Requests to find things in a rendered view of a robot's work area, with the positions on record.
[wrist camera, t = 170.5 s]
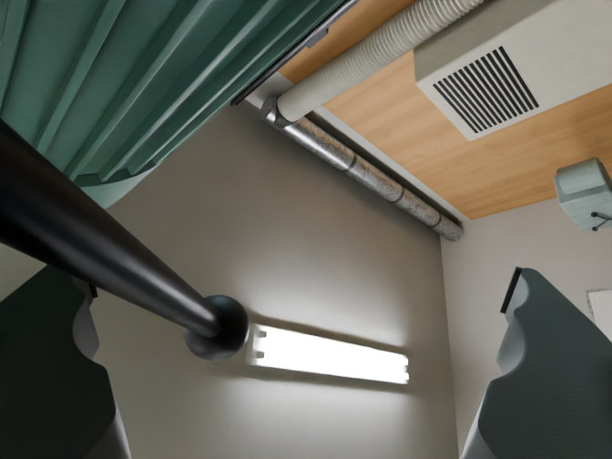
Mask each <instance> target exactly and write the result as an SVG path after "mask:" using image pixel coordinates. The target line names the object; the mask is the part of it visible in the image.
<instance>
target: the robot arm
mask: <svg viewBox="0 0 612 459"><path fill-rule="evenodd" d="M97 297H98V295H97V288H96V286H93V285H91V284H89V283H87V282H85V281H83V280H80V279H78V278H76V277H74V276H71V275H69V274H67V273H65V272H63V271H61V270H58V269H56V268H54V267H52V266H50V265H46V266H45V267H44V268H43V269H42V270H40V271H39V272H38V273H37V274H35V275H34V276H33V277H31V278H30V279H29V280H27V281H26V282H25V283H24V284H22V285H21V286H20V287H19V288H17V289H16V290H15V291H13V292H12V293H11V294H10V295H8V296H7V297H6V298H5V299H3V300H2V301H1V302H0V459H131V454H130V451H129V447H128V440H127V437H126V433H125V429H124V424H123V422H122V419H121V415H120V412H119V409H118V406H117V401H116V397H115V395H114V392H113V388H112V385H111V382H110V379H109V376H108V373H107V369H106V368H105V367H104V366H102V365H101V364H98V363H96V362H93V358H94V356H95V354H96V352H97V350H98V348H99V340H98V337H97V332H96V328H95V325H94V323H93V319H92V316H91V313H90V309H89V307H90V305H91V304H92V302H93V299H94V298H97ZM500 312H501V313H503V314H504V315H505V319H506V320H507V323H508V327H507V330H506V332H505V336H504V338H503V340H502V343H501V345H500V348H499V351H498V353H497V355H496V358H495V360H496V363H497V365H498V367H499V369H500V372H501V374H502V376H501V377H498V378H496V379H493V380H492V381H491V382H490V383H489V384H488V386H487V389H486V391H485V394H484V398H483V400H482V402H481V404H480V407H479V409H478V412H477V414H476V417H475V418H474V422H473V425H472V427H471V429H470V432H469V434H468V436H467V439H466V443H465V446H464V450H463V454H462V457H461V459H612V342H611V340H609V339H608V337H607V336H606V335H605V334H604V333H603V332H602V331H601V330H600V329H599V328H598V327H597V326H596V325H595V324H594V323H593V322H592V321H591V320H589V319H588V317H587V316H586V315H585V314H584V313H583V312H582V311H581V310H579V309H578V308H577V307H576V306H575V305H574V304H573V303H572V302H571V301H570V300H569V299H568V298H567V297H566V296H564V295H563V294H562V293H561V292H560V291H559V290H558V289H557V288H556V287H555V286H554V285H553V284H551V283H550V282H549V281H548V280H547V279H546V278H545V277H544V276H543V275H542V274H541V273H540V272H538V271H537V270H534V269H531V268H520V267H515V269H514V272H513V275H512V277H511V280H510V282H509V285H508V288H507V291H506V294H505V298H504V301H503V304H502V308H501V310H500Z"/></svg>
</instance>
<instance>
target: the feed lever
mask: <svg viewBox="0 0 612 459"><path fill-rule="evenodd" d="M0 243H3V244H5V245H6V246H8V247H10V248H12V249H15V250H18V251H20V252H22V253H24V254H26V255H28V256H30V257H32V258H34V259H36V260H40V261H42V262H44V263H45V264H47V265H50V266H52V267H54V268H56V269H58V270H61V271H63V272H65V273H67V274H69V275H71V276H74V277H76V278H78V279H80V280H82V281H85V282H87V283H89V284H91V285H93V286H96V287H98V288H99V289H101V290H103V291H107V292H109V293H111V294H113V295H115V296H117V297H119V298H121V299H123V300H125V301H128V302H131V303H133V304H135V305H137V306H138V307H140V308H143V309H145V310H147V311H150V312H152V313H155V314H157V315H158V316H160V317H162V318H165V319H167V320H169V321H172V322H174V323H176V324H178V325H180V326H182V327H183V335H184V340H185V342H186V344H187V346H188V347H189V349H190V350H191V352H193V353H194V354H195V355H196V356H197V357H199V358H200V359H203V360H206V361H211V362H218V361H222V360H225V359H228V358H230V357H231V356H233V355H234V354H236V353H237V352H238V351H239V350H240V349H241V348H242V346H243V345H244V343H245V342H246V340H247V338H248V334H249V329H250V323H249V318H248V315H247V312H246V311H245V310H244V308H243V307H242V305H241V304H240V303H239V302H238V301H236V300H234V299H232V298H231V297H229V296H225V295H211V296H208V297H205V298H203V297H202V296H201V295H200V294H199V293H198V292H197V291H195V290H194V289H193V288H192V287H191V286H190V285H188V284H187V283H186V282H185V281H184V280H183V279H182V278H180V277H179V275H178V274H177V273H176V272H175V271H173V270H172V269H171V268H170V267H169V266H168V265H167V264H165V263H164V262H163V261H162V260H161V259H160V258H159V257H157V256H156V255H155V254H154V253H153V252H152V251H151V250H149V249H148V248H147V247H146V246H145V245H144V244H143V243H141V242H140V241H139V240H138V239H137V238H136V237H135V236H133V235H132V234H131V233H130V232H129V231H128V230H127V229H125V228H124V227H123V226H122V225H121V224H120V223H119V222H117V221H116V220H115V219H114V218H113V217H112V216H110V215H109V214H108V213H107V212H106V211H105V210H104V209H102V208H101V207H100V206H99V205H98V204H97V203H96V202H95V201H94V200H92V199H91V198H90V197H89V196H88V195H87V194H86V193H85V192H84V191H83V190H82V189H81V188H79V187H78V186H77V185H76V184H75V183H74V182H73V181H71V180H70V179H69V178H68V177H67V176H66V175H65V174H63V173H62V172H61V171H60V170H59V169H58V168H57V167H55V166H54V165H53V164H52V163H51V162H50V161H49V160H47V159H46V158H45V157H44V156H43V155H42V154H41V153H39V152H38V151H37V150H36V149H35V148H34V147H32V146H31V145H30V144H29V143H28V142H27V141H26V140H25V139H23V138H22V137H21V136H20V135H19V134H18V133H17V132H15V131H14V130H13V129H12V128H11V127H10V126H8V125H7V124H6V123H5V122H4V120H3V119H1V118H0Z"/></svg>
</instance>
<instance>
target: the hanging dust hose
mask: <svg viewBox="0 0 612 459"><path fill-rule="evenodd" d="M483 1H484V0H415V1H413V2H412V3H411V4H409V5H408V6H406V7H405V8H404V9H402V11H401V12H398V14H397V15H394V17H391V19H389V20H387V22H385V23H383V25H381V26H379V27H377V29H375V30H374V31H373V32H371V33H370V34H369V35H367V36H366V37H365V38H363V39H362V40H361V41H359V42H358V43H356V44H355V45H353V46H352V47H350V48H349V49H347V50H346V51H344V52H343V53H341V54H340V55H338V56H336V57H335V58H334V59H333V60H331V61H330V62H328V63H327V64H325V65H324V66H322V67H320V68H319V69H317V70H316V71H314V72H313V73H311V74H310V75H308V76H306V77H305V78H304V79H303V80H302V81H300V82H299V83H297V84H296V85H295V86H294V87H292V88H290V89H289V90H287V91H286V92H285V93H283V94H282V95H281V96H280V97H279V98H278V102H277V104H278V108H279V111H280V112H281V114H282V115H283V116H284V117H285V118H286V119H287V120H289V121H291V122H293V121H296V120H298V119H300V118H301V117H303V116H305V115H306V114H308V113H309V112H311V111H312V110H313V109H315V108H316V107H319V106H320V105H322V104H324V103H325V102H327V101H329V100H330V99H332V98H334V97H336V96H338V95H339V94H340V93H342V92H344V91H346V90H347V89H349V88H351V87H354V86H355V85H357V84H359V83H361V82H362V81H363V80H364V79H366V78H367V77H370V76H372V75H373V74H375V73H376V72H378V71H380V69H383V68H384V67H386V66H388V65H390V64H391V63H392V62H393V61H395V60H396V59H398V58H400V57H402V56H403V55H405V54H406V53H407V52H410V50H413V48H414V47H417V45H418V46H419V45H420V44H421V43H423V42H424V40H428V38H429V37H430V38H431V37H432V36H433V35H436V32H437V33H439V32H440V29H441V30H443V29H444V27H448V24H449V25H450V24H451V23H452V22H453V21H454V22H455V21H456V18H458V19H459V18H461V15H465V12H466V13H469V11H470V9H472V10H473V9H474V7H475V6H478V5H479V3H480V4H481V3H482V2H483Z"/></svg>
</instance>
